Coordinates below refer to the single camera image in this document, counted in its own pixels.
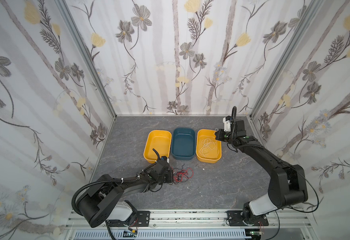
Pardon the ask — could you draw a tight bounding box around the red cable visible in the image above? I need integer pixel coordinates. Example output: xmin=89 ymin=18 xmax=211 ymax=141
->
xmin=173 ymin=167 xmax=194 ymax=184

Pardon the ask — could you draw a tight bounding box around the white cable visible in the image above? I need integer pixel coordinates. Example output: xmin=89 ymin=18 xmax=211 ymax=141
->
xmin=199 ymin=136 xmax=217 ymax=158

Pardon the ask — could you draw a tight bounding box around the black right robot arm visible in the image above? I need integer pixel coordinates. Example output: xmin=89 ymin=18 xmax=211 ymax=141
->
xmin=214 ymin=107 xmax=313 ymax=226

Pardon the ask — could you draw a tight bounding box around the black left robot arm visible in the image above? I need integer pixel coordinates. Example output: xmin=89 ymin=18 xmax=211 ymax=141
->
xmin=71 ymin=149 xmax=174 ymax=228

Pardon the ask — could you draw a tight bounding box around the left yellow plastic bin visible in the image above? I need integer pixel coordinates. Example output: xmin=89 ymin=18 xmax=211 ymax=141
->
xmin=144 ymin=130 xmax=172 ymax=164

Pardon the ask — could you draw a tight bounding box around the yellow plastic bin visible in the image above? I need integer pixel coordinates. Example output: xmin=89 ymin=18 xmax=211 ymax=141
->
xmin=196 ymin=129 xmax=222 ymax=164
xmin=144 ymin=130 xmax=172 ymax=164

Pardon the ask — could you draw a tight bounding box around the right yellow plastic bin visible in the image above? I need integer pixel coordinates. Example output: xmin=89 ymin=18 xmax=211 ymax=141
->
xmin=196 ymin=129 xmax=222 ymax=164

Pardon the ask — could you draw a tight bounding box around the teal plastic bin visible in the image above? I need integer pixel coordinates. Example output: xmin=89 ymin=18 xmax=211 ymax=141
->
xmin=171 ymin=128 xmax=196 ymax=161

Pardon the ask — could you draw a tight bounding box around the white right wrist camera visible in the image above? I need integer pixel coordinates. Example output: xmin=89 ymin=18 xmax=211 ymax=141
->
xmin=223 ymin=116 xmax=232 ymax=132

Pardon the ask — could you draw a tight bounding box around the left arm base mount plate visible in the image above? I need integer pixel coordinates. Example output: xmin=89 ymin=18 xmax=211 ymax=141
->
xmin=106 ymin=211 xmax=151 ymax=227

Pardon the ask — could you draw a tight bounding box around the white perforated cable duct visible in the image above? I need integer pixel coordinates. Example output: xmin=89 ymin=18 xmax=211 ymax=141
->
xmin=72 ymin=229 xmax=249 ymax=240

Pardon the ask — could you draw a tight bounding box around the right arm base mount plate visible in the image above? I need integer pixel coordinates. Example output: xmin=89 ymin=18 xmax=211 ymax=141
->
xmin=226 ymin=210 xmax=269 ymax=227

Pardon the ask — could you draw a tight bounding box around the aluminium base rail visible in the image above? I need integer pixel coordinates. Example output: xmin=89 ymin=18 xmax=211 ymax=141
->
xmin=60 ymin=209 xmax=318 ymax=240

